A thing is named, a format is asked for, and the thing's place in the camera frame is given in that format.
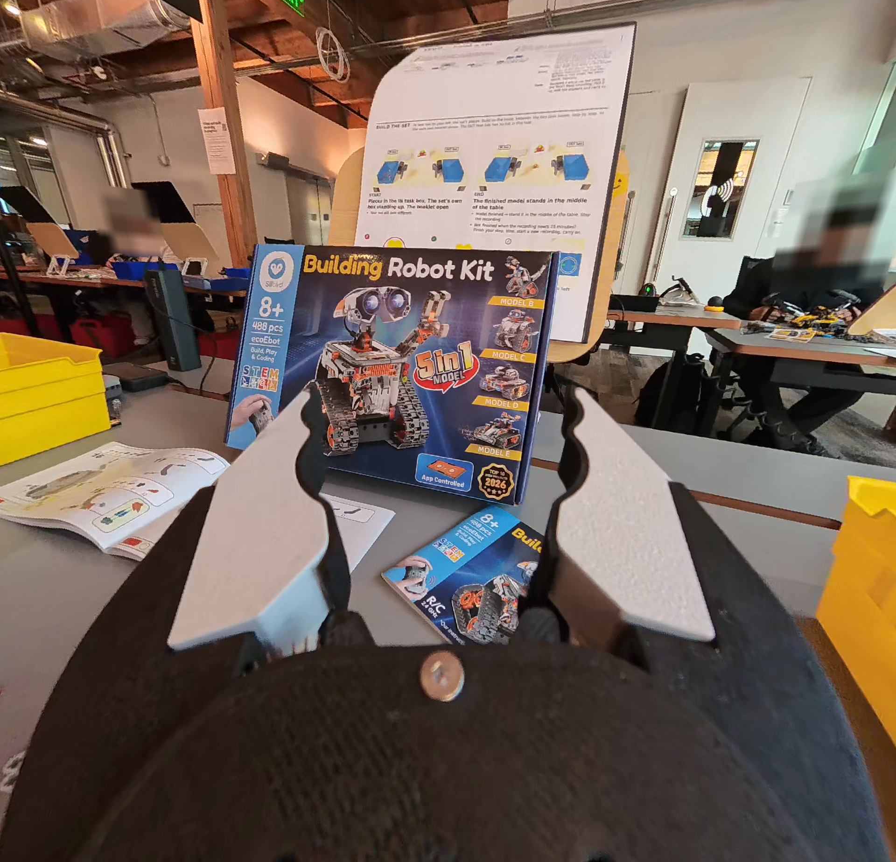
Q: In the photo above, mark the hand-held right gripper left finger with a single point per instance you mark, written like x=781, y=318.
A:
x=252, y=547

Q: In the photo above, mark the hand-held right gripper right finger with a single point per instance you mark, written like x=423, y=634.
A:
x=623, y=547

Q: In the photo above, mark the yellow plastic bin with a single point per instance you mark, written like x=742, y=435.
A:
x=861, y=596
x=49, y=400

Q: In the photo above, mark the grey desk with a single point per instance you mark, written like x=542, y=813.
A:
x=70, y=596

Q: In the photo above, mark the open instruction booklet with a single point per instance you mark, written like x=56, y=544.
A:
x=105, y=498

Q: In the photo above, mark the plain black backpack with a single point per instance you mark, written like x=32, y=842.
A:
x=668, y=393

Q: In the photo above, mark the blue manual booklet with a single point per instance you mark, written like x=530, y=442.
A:
x=462, y=568

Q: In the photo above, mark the black charger box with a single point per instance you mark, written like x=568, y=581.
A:
x=136, y=377

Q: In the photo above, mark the blue robot kit box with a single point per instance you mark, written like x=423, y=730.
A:
x=392, y=358

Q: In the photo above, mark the black tall device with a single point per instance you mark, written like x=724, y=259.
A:
x=171, y=316

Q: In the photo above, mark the red storage bin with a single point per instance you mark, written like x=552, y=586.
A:
x=101, y=333

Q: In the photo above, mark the wood-edged table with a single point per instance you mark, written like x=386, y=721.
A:
x=805, y=349

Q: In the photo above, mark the yellow brick model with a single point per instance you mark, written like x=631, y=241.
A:
x=819, y=318

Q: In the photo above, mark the white door with window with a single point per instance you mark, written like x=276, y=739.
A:
x=728, y=176

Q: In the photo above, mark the white paper notice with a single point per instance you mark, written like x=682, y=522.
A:
x=217, y=141

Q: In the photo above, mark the wooden post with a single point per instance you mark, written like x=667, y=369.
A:
x=224, y=71

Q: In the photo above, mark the silver air duct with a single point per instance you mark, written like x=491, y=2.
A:
x=98, y=25

